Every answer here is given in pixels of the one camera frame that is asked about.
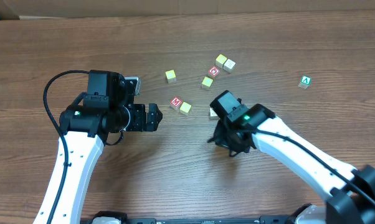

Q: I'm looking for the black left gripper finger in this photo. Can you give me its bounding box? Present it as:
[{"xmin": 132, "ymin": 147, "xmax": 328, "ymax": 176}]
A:
[
  {"xmin": 146, "ymin": 116, "xmax": 162, "ymax": 132},
  {"xmin": 147, "ymin": 103, "xmax": 163, "ymax": 118}
]

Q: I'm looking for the blue B wooden block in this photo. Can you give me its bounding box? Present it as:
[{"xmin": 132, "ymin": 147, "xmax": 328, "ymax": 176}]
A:
[{"xmin": 209, "ymin": 108, "xmax": 219, "ymax": 119}]

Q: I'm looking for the red M wooden block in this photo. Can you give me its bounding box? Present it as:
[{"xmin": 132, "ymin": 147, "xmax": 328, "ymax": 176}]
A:
[{"xmin": 170, "ymin": 96, "xmax": 183, "ymax": 111}]

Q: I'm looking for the yellow S wooden block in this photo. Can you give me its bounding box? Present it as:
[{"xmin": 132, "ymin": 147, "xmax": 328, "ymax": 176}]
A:
[{"xmin": 179, "ymin": 101, "xmax": 192, "ymax": 115}]

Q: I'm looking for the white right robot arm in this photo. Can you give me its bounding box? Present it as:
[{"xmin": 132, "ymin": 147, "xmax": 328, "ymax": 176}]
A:
[{"xmin": 210, "ymin": 105, "xmax": 375, "ymax": 223}]

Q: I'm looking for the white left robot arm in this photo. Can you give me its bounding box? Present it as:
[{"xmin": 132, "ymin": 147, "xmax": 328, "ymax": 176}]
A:
[{"xmin": 34, "ymin": 70, "xmax": 163, "ymax": 223}]

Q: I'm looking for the yellow top block far left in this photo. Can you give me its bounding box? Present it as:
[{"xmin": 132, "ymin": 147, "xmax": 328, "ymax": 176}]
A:
[{"xmin": 165, "ymin": 70, "xmax": 176, "ymax": 83}]

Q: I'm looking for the yellow G wooden block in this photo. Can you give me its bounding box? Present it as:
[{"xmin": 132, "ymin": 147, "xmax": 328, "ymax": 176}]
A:
[{"xmin": 201, "ymin": 77, "xmax": 214, "ymax": 90}]

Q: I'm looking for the red O wooden block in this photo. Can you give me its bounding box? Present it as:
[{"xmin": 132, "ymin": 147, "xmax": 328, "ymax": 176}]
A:
[{"xmin": 207, "ymin": 65, "xmax": 221, "ymax": 79}]

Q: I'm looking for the plain top block yellow side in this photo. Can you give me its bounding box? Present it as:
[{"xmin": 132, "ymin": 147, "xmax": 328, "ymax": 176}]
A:
[{"xmin": 223, "ymin": 58, "xmax": 236, "ymax": 73}]

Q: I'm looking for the yellow top block back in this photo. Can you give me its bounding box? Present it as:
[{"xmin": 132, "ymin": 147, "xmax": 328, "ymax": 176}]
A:
[{"xmin": 215, "ymin": 54, "xmax": 227, "ymax": 68}]

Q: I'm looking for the green A wooden block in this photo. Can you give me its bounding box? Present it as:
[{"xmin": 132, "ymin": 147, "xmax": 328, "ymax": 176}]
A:
[{"xmin": 298, "ymin": 75, "xmax": 312, "ymax": 89}]

